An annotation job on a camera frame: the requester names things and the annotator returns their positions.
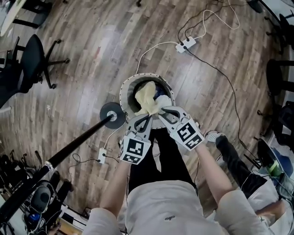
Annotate white woven laundry basket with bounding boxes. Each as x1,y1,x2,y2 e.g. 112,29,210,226
119,73,176,129

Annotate person's black trousers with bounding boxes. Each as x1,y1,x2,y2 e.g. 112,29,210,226
127,128,198,195

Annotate person's right forearm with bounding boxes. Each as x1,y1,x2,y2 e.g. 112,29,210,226
195,142,234,205

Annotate light round table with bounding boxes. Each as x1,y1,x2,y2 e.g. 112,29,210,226
0,0,28,37

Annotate black stand with round base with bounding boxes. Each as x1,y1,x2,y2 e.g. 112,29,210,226
0,102,126,224

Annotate lavender and white clothes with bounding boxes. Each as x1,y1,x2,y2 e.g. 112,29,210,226
155,87,173,108

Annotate white power strip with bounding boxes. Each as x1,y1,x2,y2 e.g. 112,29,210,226
98,148,107,164
175,36,197,53

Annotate black power cable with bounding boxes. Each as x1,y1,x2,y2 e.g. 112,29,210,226
72,153,101,164
187,48,261,161

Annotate black office chair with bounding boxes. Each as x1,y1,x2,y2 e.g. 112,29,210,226
266,58,294,97
256,101,294,147
0,34,71,108

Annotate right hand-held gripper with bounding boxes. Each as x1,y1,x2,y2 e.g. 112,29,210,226
158,106,205,151

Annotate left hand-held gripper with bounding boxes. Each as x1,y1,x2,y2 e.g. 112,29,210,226
119,114,153,165

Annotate blue plastic tub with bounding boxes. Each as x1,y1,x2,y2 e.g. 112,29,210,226
271,146,294,172

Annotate black standing fan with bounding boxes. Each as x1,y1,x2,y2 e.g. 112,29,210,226
247,0,264,14

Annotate person's left forearm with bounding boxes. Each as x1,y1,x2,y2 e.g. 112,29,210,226
102,158,131,216

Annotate cream yellow garment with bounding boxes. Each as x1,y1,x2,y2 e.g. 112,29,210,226
134,82,166,118

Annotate person's white shirt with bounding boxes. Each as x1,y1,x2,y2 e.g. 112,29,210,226
82,180,271,235

